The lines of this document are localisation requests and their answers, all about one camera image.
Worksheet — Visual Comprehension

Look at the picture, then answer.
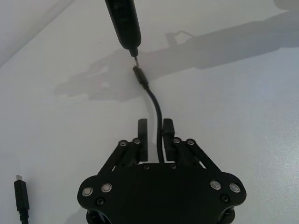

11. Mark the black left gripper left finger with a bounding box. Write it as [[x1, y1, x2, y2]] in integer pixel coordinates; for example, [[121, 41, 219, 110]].
[[97, 119, 149, 176]]

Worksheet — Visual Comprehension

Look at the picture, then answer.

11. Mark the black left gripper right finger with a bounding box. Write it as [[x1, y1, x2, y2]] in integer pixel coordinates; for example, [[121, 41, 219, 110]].
[[163, 118, 223, 175]]

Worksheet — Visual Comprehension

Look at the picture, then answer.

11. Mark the black cable with silver plug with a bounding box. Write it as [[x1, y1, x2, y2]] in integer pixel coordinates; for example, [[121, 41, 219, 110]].
[[13, 174, 31, 224], [133, 57, 164, 164]]

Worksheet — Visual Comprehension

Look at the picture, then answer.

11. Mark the black cylindrical handheld device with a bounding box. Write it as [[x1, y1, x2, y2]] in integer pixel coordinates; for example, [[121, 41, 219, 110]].
[[104, 0, 142, 58]]

